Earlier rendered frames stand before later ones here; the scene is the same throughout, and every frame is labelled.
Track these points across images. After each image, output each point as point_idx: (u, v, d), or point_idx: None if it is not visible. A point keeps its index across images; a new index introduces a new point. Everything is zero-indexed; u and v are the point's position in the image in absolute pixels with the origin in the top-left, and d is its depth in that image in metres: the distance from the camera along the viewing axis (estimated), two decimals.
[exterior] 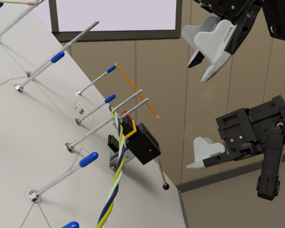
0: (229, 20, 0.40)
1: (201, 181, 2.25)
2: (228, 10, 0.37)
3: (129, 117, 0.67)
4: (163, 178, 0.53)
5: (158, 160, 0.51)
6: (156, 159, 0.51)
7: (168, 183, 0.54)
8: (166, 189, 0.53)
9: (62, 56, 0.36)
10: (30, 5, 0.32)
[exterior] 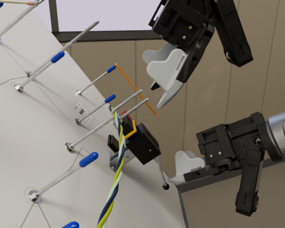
0: None
1: (201, 181, 2.25)
2: (179, 40, 0.38)
3: (129, 117, 0.67)
4: (163, 178, 0.53)
5: (158, 160, 0.51)
6: (156, 159, 0.51)
7: (168, 183, 0.54)
8: (166, 189, 0.53)
9: (62, 56, 0.36)
10: (30, 5, 0.32)
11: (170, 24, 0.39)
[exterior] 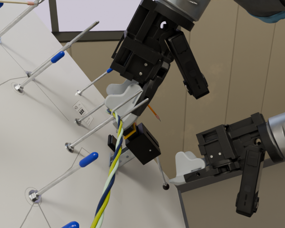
0: None
1: (201, 181, 2.25)
2: (136, 75, 0.40)
3: None
4: (163, 178, 0.53)
5: (158, 160, 0.51)
6: (156, 159, 0.51)
7: (168, 183, 0.54)
8: (166, 189, 0.53)
9: (62, 56, 0.36)
10: (30, 5, 0.32)
11: (129, 59, 0.41)
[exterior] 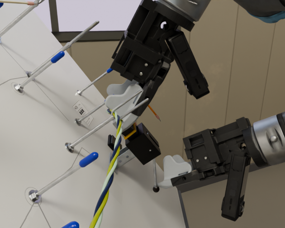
0: None
1: (201, 181, 2.25)
2: (137, 75, 0.40)
3: None
4: (154, 180, 0.53)
5: (154, 161, 0.51)
6: (153, 160, 0.51)
7: (158, 186, 0.54)
8: (156, 192, 0.53)
9: (62, 56, 0.36)
10: (30, 5, 0.32)
11: (129, 60, 0.41)
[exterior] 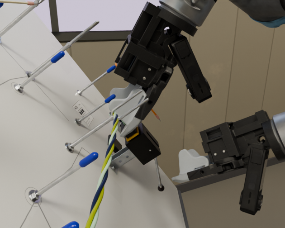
0: None
1: (201, 181, 2.25)
2: (140, 80, 0.41)
3: None
4: (159, 180, 0.53)
5: (156, 161, 0.51)
6: (154, 159, 0.51)
7: (163, 185, 0.54)
8: (161, 191, 0.53)
9: (62, 56, 0.36)
10: (30, 5, 0.32)
11: (132, 64, 0.41)
